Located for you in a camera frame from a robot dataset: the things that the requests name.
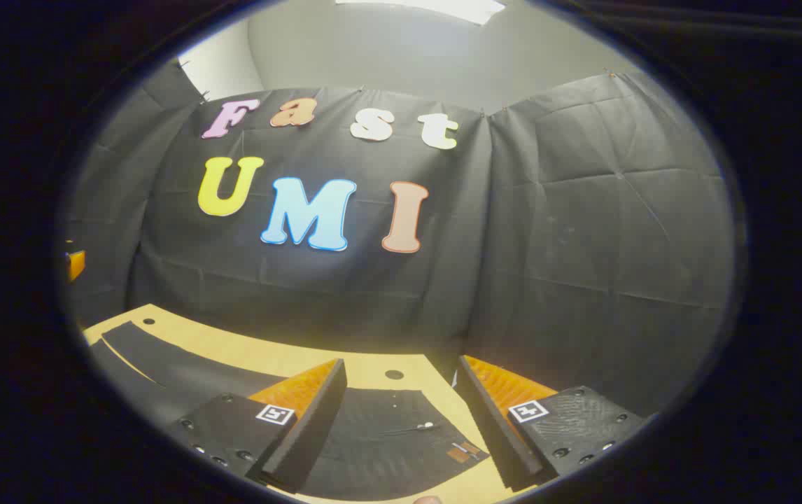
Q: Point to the black backdrop cloth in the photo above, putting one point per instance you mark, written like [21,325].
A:
[548,245]

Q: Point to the dark grey jeans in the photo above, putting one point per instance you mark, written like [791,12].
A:
[387,448]

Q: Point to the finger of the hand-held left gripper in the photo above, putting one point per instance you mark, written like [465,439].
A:
[75,265]

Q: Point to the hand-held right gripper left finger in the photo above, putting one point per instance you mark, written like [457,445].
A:
[306,434]

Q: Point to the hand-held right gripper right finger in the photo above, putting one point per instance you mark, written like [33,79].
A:
[495,437]

